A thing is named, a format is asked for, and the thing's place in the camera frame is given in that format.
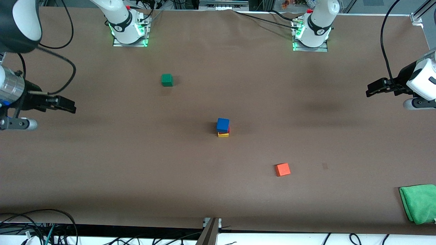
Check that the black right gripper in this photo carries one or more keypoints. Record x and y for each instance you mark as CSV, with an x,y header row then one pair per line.
x,y
31,99

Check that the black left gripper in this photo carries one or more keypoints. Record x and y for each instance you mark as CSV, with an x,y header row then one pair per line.
x,y
403,79

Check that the blue wooden block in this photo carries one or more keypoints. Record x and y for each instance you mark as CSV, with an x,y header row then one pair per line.
x,y
222,125

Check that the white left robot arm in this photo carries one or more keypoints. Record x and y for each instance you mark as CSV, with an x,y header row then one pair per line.
x,y
320,20

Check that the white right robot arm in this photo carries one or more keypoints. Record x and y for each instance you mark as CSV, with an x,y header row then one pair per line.
x,y
20,23

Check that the green wooden block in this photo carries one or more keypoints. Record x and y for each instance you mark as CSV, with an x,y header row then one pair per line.
x,y
167,80

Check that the green folded cloth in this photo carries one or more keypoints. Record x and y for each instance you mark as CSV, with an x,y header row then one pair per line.
x,y
420,204

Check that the orange wooden block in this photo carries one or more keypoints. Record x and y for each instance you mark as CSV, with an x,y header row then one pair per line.
x,y
282,169

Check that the brown paper table cover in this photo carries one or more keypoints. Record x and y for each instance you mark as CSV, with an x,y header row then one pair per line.
x,y
218,85

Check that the yellow wooden block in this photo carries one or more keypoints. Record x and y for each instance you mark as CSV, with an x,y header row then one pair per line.
x,y
223,135

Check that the silver aluminium crossbar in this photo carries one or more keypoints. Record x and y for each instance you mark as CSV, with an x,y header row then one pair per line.
x,y
223,4

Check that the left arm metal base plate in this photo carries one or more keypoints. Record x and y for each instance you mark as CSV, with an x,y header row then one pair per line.
x,y
323,49

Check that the metal corner bracket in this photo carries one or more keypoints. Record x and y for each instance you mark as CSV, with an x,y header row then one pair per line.
x,y
417,18

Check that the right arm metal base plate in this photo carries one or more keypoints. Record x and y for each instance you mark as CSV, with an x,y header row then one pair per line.
x,y
117,44

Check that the aluminium profile post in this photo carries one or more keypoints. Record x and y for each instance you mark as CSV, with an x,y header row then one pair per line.
x,y
208,234

